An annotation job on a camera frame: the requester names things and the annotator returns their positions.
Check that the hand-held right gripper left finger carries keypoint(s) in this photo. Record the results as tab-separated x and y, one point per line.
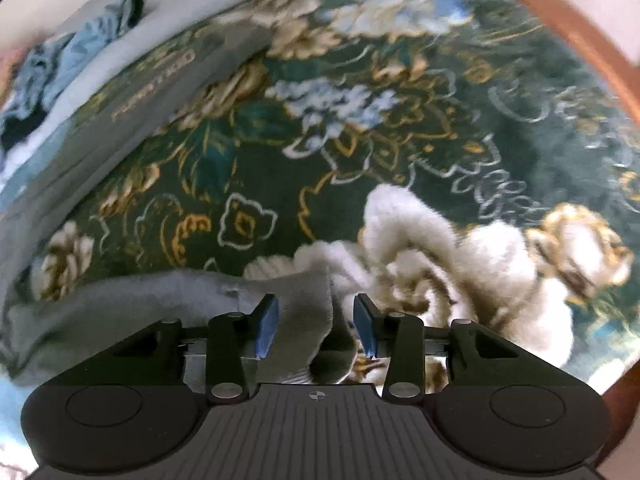
267	325

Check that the brown bed frame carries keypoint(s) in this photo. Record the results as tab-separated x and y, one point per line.
575	25

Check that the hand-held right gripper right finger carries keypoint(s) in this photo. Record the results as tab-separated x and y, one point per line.
365	327

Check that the black garment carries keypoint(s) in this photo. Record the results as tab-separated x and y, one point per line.
15	135

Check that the light blue striped-cuff garment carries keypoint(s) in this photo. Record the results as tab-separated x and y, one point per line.
95	30

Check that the light blue floral quilt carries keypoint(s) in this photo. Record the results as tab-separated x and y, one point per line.
160	15

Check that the teal floral bed blanket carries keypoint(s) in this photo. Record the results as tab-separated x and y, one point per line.
400	135

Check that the grey pants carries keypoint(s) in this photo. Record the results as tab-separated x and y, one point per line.
75	185

